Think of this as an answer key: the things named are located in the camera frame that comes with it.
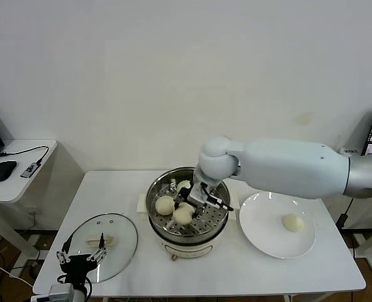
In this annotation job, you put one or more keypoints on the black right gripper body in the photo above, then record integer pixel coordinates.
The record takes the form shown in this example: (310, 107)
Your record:
(186, 195)

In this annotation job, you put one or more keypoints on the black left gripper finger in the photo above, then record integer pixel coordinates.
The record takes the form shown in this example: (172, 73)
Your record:
(68, 243)
(101, 241)

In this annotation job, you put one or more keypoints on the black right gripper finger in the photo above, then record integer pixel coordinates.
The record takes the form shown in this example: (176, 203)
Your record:
(177, 204)
(200, 213)

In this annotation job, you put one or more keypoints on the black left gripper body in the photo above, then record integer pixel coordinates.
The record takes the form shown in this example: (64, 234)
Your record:
(78, 266)

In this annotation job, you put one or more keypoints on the white steamed baozi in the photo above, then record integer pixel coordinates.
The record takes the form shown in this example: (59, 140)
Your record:
(183, 185)
(182, 217)
(293, 222)
(164, 205)

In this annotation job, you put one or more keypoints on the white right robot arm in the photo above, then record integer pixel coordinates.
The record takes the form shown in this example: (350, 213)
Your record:
(283, 170)

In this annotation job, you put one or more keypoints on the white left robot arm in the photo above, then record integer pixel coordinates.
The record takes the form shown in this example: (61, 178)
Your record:
(80, 295)

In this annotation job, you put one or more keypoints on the perforated steel steamer basket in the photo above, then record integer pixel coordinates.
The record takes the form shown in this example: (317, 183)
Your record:
(218, 217)

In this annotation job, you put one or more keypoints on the white electric cooker pot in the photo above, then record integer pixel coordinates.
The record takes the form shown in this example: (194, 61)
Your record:
(185, 250)

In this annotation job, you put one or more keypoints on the round white plate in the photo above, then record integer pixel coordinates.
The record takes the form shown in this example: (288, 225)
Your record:
(261, 226)

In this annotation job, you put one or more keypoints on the white side desk with mouse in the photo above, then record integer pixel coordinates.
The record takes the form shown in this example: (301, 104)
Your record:
(6, 192)

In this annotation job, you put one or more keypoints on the small grey usb hub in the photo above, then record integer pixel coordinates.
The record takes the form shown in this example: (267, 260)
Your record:
(29, 170)

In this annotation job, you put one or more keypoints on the black computer mouse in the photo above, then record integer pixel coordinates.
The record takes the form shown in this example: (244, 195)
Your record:
(3, 171)

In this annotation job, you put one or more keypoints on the small white desk label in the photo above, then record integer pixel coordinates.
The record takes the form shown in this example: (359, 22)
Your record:
(349, 151)

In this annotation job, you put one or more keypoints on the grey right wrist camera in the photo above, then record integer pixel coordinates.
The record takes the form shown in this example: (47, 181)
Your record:
(198, 194)

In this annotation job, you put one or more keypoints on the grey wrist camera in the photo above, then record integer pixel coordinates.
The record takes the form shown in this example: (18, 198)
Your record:
(198, 194)
(61, 291)

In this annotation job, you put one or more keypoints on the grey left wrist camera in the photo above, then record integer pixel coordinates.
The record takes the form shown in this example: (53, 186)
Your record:
(61, 291)

